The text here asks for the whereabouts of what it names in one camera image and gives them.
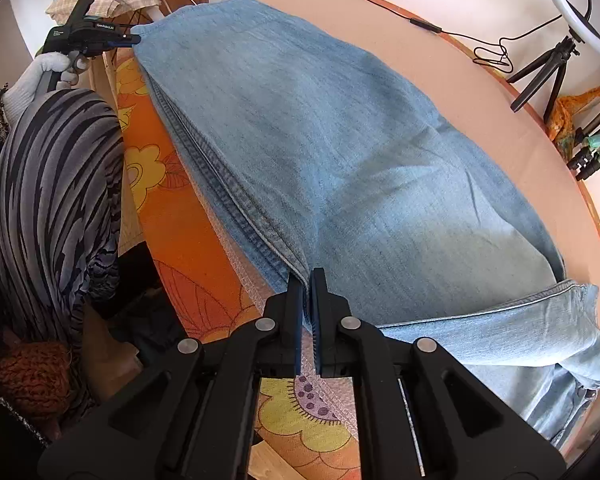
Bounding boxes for person's striped grey garment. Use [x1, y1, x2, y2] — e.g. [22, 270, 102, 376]
[0, 87, 127, 413]

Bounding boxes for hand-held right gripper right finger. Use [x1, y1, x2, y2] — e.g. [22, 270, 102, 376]
[310, 267, 566, 480]

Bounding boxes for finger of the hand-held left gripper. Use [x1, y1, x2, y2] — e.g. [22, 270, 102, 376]
[105, 32, 142, 49]

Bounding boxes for orange patterned cloth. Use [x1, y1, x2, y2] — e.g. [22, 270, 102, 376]
[545, 80, 600, 172]

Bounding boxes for brown knitted cloth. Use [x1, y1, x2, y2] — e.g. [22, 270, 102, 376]
[0, 340, 75, 423]

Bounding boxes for peach blanket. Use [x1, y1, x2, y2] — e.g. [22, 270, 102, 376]
[250, 0, 600, 461]

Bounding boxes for person's left hand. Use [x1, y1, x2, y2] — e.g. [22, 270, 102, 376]
[2, 52, 92, 123]

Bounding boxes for black folded tripod legs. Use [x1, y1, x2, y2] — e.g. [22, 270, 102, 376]
[567, 104, 600, 182]

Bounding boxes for blue denim pants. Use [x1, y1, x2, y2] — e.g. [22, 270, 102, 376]
[130, 0, 600, 447]

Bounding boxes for small black tripod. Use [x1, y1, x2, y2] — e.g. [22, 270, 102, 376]
[507, 35, 582, 114]

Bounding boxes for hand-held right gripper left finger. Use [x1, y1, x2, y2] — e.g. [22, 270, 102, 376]
[37, 271, 311, 480]

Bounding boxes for orange floral bed sheet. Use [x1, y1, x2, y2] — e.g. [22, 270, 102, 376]
[102, 45, 366, 480]

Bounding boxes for black cable with inline remote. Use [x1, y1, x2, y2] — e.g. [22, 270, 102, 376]
[336, 0, 565, 79]

